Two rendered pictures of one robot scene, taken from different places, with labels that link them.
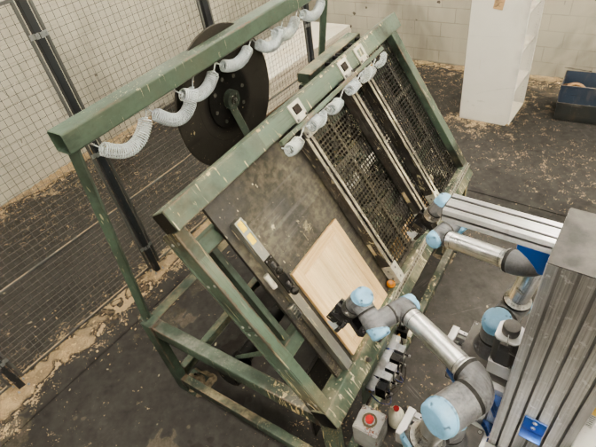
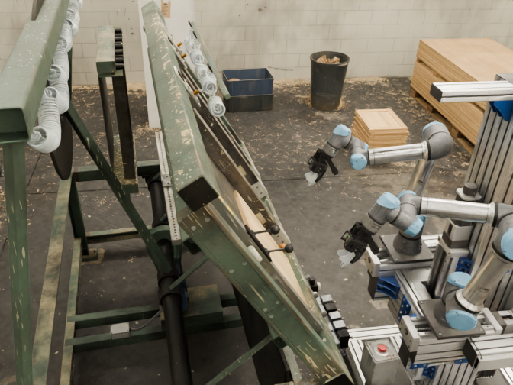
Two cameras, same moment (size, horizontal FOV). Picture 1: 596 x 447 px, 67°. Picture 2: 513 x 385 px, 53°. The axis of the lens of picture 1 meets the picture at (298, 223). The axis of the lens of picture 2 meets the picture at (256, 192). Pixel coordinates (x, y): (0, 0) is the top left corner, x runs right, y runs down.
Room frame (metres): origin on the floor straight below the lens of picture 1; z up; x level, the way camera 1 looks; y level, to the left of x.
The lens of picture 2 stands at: (0.46, 1.41, 2.73)
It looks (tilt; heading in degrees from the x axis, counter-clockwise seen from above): 33 degrees down; 307
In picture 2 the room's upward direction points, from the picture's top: 2 degrees clockwise
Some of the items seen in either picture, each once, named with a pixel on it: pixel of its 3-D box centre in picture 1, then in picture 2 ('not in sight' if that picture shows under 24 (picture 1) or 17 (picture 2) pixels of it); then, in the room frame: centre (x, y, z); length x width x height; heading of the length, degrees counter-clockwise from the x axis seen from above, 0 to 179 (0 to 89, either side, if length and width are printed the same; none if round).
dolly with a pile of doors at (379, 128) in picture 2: not in sight; (373, 134); (2.54, -3.48, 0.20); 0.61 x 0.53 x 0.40; 137
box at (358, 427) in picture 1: (370, 428); (379, 363); (0.91, -0.16, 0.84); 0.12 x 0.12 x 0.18; 51
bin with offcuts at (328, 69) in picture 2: not in sight; (327, 81); (3.61, -4.22, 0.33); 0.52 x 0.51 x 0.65; 137
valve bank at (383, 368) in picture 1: (393, 364); (327, 316); (1.30, -0.38, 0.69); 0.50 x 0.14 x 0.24; 141
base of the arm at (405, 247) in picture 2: (491, 341); (408, 238); (1.10, -0.77, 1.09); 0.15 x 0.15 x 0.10
